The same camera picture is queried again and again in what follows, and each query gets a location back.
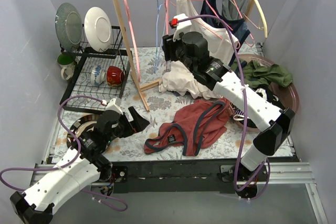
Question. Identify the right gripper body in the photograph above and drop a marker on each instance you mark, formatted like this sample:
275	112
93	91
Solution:
169	48

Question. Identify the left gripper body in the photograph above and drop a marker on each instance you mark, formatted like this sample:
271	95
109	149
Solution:
126	126

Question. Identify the red tank top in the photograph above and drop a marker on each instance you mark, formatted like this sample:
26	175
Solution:
194	127

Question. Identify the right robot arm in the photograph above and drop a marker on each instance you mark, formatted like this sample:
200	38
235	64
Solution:
274	123

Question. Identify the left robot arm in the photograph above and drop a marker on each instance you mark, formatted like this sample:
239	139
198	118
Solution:
82	164

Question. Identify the white tank top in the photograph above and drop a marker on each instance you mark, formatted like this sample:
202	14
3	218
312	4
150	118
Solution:
179	78

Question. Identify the navy tank top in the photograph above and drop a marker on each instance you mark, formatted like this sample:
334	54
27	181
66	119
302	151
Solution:
239	27

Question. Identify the pink hanger under white top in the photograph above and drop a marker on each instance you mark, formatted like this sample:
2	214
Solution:
235	43

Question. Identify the grey tank top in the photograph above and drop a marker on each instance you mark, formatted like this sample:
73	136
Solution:
234	9

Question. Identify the thick pink plastic hanger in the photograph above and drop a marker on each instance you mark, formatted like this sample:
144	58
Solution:
138	72

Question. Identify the pink hanger under navy top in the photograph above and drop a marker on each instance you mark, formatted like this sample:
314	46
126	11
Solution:
232	13

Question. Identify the floral table mat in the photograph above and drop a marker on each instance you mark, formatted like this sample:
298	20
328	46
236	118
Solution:
163	107

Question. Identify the brown rimmed plate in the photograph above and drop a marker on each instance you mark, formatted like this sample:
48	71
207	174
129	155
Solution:
85	123

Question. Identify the red bowl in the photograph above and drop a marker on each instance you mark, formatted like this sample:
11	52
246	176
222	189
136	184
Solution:
115	76

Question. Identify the black dish rack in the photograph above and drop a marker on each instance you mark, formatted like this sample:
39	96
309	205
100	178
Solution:
80	83

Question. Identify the blue white cup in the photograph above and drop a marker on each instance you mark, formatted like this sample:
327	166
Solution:
98	75

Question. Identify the white plate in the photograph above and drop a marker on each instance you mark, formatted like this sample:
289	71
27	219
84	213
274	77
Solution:
98	29

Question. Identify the green shirt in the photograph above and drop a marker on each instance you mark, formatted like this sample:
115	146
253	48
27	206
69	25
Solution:
256	74

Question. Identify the green mug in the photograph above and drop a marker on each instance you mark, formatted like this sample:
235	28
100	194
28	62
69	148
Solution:
67	64

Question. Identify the black and white garment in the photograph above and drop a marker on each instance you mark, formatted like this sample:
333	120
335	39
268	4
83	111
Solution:
266	94

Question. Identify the green patterned plate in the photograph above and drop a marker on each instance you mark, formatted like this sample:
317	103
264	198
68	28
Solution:
68	26

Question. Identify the brown laundry basket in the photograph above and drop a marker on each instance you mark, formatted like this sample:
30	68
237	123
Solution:
288	96

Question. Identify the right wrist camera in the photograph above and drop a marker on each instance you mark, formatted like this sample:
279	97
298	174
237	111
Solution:
179	26

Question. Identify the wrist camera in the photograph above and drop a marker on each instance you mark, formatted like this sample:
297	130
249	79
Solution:
112	106
179	26

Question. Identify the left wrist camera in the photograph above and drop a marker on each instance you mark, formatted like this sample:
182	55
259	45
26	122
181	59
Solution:
112	106

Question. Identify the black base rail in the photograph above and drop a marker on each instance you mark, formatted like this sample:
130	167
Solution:
174	176

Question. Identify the blue wire hanger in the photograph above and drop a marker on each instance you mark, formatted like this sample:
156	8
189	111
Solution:
158	24

